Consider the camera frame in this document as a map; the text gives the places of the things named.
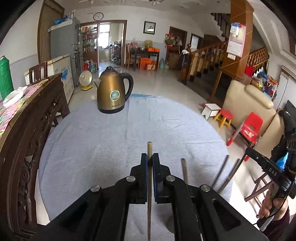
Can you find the person's right hand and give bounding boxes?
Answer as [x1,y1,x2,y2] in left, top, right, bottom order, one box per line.
[259,185,288,221]

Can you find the red plastic child chair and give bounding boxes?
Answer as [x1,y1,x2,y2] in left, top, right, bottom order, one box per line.
[226,112,263,148]

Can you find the light blue table cloth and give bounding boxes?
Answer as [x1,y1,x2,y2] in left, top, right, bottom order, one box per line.
[38,93,233,241]

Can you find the red round stool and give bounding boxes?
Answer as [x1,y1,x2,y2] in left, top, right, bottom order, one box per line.
[214,109,233,129]

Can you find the beige sofa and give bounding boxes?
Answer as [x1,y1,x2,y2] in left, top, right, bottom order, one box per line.
[222,80,285,157]

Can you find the small white stool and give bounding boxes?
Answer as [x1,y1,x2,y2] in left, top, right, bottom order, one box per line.
[201,103,221,120]

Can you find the carved dark wooden bench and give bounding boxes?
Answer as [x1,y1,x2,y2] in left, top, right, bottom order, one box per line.
[1,74,70,240]

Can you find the gold electric kettle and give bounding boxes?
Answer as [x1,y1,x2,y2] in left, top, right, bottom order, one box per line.
[96,66,134,114]

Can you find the wooden stair railing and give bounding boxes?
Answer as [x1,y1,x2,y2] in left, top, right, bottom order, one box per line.
[178,41,228,85]

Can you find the small yellow fan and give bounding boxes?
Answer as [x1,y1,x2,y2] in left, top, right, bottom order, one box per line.
[79,70,93,91]

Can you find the white chest freezer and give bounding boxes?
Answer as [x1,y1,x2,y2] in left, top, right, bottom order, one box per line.
[24,54,74,103]

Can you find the green plastic jug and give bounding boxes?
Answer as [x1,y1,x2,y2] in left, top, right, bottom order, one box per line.
[0,56,14,100]

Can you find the grey refrigerator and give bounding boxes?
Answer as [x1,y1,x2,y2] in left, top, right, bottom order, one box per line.
[48,17,83,87]

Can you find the wall calendar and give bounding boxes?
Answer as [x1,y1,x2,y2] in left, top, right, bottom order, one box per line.
[226,22,246,57]

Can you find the framed wall picture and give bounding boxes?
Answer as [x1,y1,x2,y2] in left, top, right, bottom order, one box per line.
[143,21,156,35]

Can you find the round wall clock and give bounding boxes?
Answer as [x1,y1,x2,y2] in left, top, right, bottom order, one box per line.
[93,12,104,21]

